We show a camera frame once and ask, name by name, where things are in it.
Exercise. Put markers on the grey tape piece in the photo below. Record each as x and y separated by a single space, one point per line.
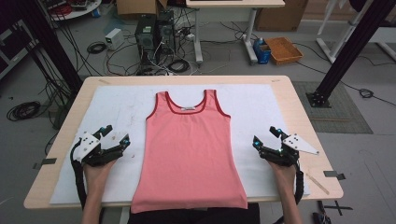
48 161
331 174

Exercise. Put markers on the grey shelf rack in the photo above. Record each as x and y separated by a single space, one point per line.
12 53

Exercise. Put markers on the large cardboard box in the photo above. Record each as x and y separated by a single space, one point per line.
280 15

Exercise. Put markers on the black cross floor tape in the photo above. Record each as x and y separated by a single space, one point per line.
337 207

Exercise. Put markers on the white stand frame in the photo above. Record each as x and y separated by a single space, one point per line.
337 37

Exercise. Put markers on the grey floor mat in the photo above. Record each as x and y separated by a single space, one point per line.
345 115

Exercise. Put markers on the blue box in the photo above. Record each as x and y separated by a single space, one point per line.
262 53

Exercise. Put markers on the white table mat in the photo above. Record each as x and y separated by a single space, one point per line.
130 105

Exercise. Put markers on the person's left hand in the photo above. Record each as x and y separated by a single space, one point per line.
96 175

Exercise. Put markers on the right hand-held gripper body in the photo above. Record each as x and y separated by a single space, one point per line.
285 155

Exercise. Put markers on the white desk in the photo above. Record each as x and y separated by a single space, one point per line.
233 3

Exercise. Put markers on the black metal post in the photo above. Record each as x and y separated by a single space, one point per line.
351 46
53 43

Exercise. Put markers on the person's dark clothing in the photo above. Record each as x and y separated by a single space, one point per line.
193 217

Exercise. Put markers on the orange basket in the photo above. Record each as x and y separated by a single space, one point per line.
283 51

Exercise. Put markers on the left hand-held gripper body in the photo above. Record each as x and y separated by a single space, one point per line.
90 149

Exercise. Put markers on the small white box device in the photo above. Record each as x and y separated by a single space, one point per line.
113 39

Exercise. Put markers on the round white table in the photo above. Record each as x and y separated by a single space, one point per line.
77 11

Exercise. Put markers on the person's right hand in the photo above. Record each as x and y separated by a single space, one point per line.
285 175

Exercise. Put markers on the pink tank top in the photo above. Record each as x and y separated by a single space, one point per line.
190 155

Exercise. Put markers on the black computer tower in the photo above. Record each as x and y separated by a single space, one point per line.
166 31
145 40

